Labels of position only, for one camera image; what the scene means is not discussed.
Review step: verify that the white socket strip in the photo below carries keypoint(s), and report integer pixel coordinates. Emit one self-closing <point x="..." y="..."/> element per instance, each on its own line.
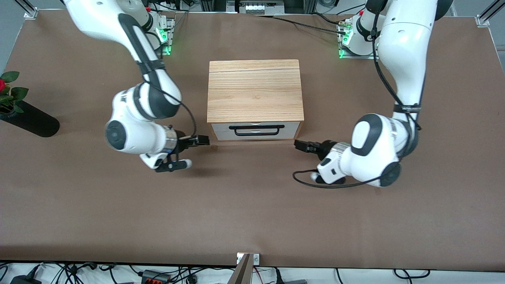
<point x="258" y="7"/>

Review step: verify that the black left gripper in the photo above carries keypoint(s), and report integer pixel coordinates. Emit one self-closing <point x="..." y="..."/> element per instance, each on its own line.
<point x="326" y="147"/>

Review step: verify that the aluminium corner strut bracket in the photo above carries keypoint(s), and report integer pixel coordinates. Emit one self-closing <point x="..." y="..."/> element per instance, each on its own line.
<point x="483" y="19"/>
<point x="29" y="14"/>

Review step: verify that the black vase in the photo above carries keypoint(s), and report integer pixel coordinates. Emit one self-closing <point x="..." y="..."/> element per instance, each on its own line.
<point x="35" y="123"/>

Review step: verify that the white-fronted wooden drawer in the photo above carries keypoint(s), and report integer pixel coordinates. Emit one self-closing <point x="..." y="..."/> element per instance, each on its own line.
<point x="292" y="130"/>

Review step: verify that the black power adapter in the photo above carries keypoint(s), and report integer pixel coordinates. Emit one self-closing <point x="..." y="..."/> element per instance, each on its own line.
<point x="23" y="280"/>

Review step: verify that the black power strip red switches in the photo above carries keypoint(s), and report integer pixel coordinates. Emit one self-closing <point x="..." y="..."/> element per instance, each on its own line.
<point x="154" y="277"/>

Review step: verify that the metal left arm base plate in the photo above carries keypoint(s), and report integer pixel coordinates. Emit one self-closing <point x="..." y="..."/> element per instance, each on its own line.
<point x="342" y="51"/>

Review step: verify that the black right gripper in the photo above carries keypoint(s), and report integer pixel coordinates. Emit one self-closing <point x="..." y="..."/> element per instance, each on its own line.
<point x="183" y="142"/>

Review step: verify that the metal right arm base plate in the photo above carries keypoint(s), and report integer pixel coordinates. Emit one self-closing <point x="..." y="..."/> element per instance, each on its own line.
<point x="169" y="37"/>

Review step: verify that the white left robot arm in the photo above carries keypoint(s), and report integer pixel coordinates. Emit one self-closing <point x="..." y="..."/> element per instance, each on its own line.
<point x="371" y="150"/>

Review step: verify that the small metal mast bracket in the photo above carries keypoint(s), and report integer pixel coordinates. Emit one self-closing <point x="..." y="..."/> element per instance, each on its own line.
<point x="255" y="258"/>

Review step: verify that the light wooden drawer cabinet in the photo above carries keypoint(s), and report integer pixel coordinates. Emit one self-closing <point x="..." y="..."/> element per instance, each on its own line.
<point x="254" y="92"/>

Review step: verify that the grey camera mast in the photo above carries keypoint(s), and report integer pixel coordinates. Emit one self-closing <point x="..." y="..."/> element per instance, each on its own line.
<point x="242" y="272"/>

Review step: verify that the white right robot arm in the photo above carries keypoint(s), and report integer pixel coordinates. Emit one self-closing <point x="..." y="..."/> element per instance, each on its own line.
<point x="134" y="134"/>

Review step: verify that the red rose with green leaves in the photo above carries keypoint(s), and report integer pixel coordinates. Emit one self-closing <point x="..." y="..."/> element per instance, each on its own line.
<point x="17" y="93"/>

